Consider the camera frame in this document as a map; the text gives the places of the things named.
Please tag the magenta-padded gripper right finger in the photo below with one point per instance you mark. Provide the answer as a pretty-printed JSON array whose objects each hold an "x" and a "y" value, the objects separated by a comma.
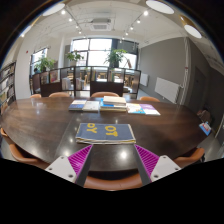
[{"x": 165, "y": 166}]

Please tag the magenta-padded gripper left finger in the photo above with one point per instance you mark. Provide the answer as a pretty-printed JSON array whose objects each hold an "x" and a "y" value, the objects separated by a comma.
[{"x": 60, "y": 166}]

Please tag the grey towel with yellow letters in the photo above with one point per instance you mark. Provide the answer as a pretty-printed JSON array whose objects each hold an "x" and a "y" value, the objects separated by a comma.
[{"x": 105, "y": 133}]

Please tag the orange chair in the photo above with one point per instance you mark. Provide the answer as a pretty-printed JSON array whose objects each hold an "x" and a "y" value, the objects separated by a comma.
[
  {"x": 20, "y": 155},
  {"x": 191, "y": 156},
  {"x": 113, "y": 184}
]

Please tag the blue printed box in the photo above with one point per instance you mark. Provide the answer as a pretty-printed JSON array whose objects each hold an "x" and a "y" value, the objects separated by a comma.
[{"x": 205, "y": 128}]

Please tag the purple and white book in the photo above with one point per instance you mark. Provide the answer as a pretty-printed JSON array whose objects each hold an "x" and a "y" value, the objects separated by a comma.
[{"x": 150, "y": 109}]

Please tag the dark blue book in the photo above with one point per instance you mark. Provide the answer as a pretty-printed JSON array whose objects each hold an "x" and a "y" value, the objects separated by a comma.
[{"x": 77, "y": 106}]

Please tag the white and cyan book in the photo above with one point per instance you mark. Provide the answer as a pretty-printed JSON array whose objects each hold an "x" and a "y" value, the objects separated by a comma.
[{"x": 135, "y": 109}]

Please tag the blue-covered thick book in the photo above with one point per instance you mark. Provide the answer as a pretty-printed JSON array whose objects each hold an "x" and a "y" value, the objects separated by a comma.
[{"x": 103, "y": 105}]

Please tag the thick white book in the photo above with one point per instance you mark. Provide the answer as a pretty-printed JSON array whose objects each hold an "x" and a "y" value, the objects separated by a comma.
[{"x": 114, "y": 100}]

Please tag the row of orange chairs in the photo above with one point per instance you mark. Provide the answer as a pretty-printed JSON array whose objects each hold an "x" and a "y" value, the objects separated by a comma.
[{"x": 104, "y": 94}]

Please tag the large green potted plant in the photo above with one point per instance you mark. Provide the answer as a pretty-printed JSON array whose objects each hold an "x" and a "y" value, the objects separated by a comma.
[{"x": 115, "y": 56}]

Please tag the ceiling air conditioner unit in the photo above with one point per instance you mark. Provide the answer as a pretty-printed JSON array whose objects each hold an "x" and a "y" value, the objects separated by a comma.
[{"x": 100, "y": 24}]

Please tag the ceiling track spotlights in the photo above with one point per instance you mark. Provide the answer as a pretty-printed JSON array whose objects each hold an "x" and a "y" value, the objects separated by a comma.
[{"x": 145, "y": 13}]

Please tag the round ceiling lights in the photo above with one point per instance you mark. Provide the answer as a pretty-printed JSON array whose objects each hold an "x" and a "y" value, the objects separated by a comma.
[{"x": 160, "y": 6}]

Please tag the large white wall radiator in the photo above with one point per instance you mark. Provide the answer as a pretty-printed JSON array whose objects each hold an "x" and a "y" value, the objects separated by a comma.
[{"x": 166, "y": 89}]

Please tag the small white wall radiator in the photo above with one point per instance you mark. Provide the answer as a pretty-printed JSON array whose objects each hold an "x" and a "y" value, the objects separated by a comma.
[{"x": 144, "y": 79}]

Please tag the tall wall bookshelf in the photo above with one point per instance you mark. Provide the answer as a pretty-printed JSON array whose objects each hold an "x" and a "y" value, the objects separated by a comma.
[{"x": 7, "y": 83}]

